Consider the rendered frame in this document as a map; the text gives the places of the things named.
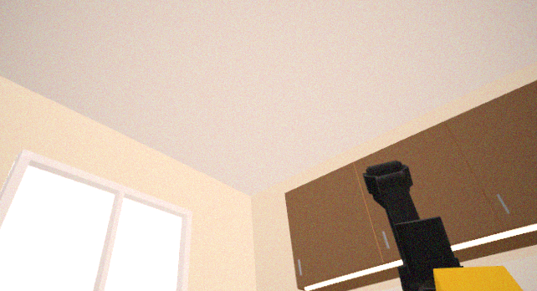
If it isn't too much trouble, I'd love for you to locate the yellow square cup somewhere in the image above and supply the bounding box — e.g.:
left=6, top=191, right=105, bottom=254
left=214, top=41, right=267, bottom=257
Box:
left=433, top=266, right=523, bottom=291

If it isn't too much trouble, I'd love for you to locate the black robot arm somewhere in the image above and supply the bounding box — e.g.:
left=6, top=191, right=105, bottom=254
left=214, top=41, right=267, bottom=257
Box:
left=363, top=160, right=464, bottom=291

